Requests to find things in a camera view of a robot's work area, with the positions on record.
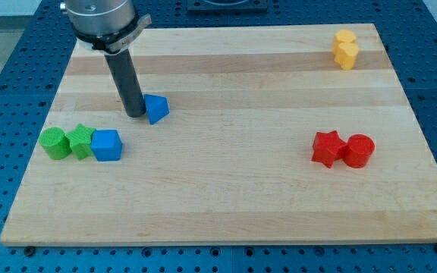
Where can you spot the red cylinder block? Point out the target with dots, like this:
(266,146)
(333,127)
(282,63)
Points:
(359,149)

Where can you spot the blue cube block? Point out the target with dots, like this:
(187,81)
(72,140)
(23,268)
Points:
(106,145)

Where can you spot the green star block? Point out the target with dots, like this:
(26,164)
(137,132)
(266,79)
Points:
(80,139)

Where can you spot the green cylinder block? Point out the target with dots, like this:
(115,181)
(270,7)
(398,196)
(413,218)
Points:
(55,143)

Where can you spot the yellow heart block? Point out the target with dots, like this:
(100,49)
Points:
(346,55)

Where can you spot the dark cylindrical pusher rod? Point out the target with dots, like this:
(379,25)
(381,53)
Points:
(124,75)

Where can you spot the blue triangle block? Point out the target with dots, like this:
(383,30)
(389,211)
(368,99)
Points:
(156,107)

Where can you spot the red star block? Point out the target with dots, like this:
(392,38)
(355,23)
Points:
(328,147)

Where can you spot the yellow hexagon block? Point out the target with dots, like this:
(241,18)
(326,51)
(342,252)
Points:
(341,36)

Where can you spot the wooden board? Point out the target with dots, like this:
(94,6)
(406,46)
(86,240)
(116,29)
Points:
(231,163)

